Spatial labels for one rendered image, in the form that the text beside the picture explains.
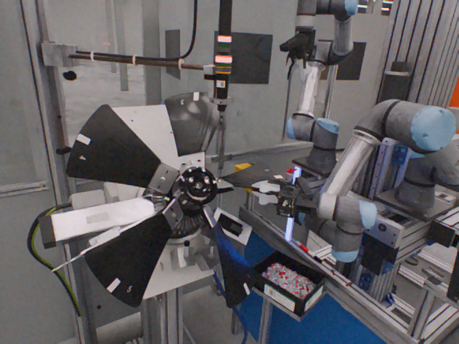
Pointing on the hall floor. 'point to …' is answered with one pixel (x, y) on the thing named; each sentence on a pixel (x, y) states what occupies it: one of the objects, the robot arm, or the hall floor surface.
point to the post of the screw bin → (265, 321)
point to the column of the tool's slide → (56, 161)
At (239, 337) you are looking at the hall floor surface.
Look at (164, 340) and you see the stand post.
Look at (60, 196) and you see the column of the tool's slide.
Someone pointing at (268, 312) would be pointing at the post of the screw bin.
